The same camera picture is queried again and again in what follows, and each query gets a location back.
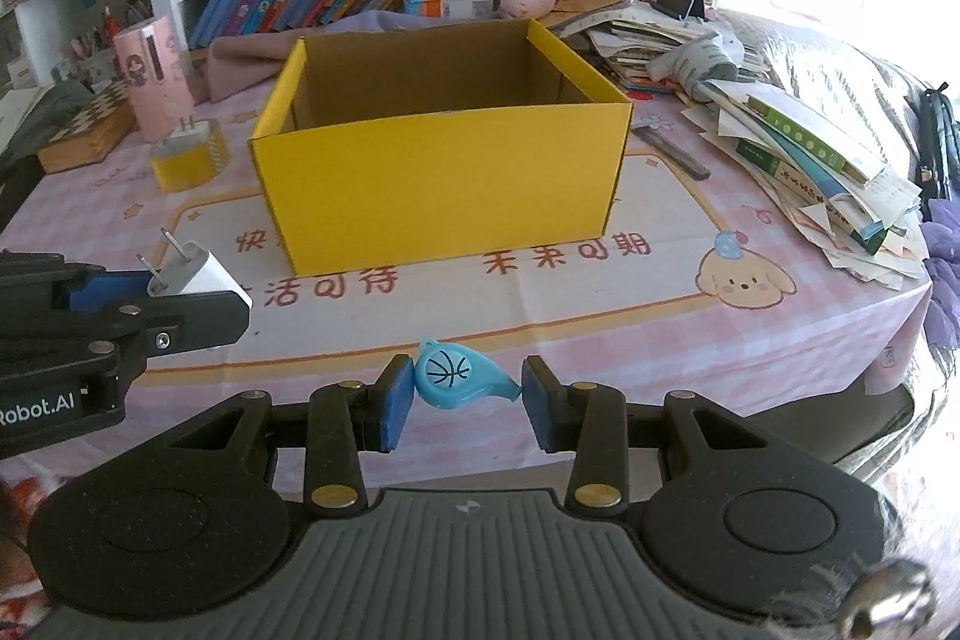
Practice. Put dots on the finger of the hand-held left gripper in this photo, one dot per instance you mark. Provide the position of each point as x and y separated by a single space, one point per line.
195 321
105 291

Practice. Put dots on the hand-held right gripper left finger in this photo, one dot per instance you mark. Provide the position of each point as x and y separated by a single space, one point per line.
394 411

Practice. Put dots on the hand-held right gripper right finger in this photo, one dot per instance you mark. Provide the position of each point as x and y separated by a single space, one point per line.
541 407

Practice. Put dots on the white charger plug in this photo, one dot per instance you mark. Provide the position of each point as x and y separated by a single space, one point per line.
187 138
202 269

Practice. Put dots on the blue whistle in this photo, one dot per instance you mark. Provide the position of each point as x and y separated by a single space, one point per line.
450 374

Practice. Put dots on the yellow cardboard box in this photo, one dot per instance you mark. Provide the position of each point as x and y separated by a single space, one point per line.
442 183

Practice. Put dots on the yellow tape roll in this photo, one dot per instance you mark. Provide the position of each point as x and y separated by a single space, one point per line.
184 171

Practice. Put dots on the wooden chess box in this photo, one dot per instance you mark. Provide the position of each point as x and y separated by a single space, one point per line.
86 130

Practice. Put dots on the dark grey cloth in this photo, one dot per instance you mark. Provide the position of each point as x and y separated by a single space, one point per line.
45 119

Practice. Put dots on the pink cylindrical tumbler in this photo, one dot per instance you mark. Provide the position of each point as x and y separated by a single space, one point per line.
154 78

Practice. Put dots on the grey purple cloth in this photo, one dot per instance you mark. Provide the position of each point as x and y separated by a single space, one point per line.
240 63

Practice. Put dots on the dark grey flat bar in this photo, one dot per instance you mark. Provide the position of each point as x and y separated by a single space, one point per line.
675 149

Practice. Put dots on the pile of papers and booklets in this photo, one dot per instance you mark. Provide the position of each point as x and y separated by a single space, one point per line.
795 153

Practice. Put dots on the purple fabric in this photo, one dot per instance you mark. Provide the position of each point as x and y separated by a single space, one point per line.
943 287

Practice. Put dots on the black bag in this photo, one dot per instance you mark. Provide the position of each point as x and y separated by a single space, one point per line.
941 145

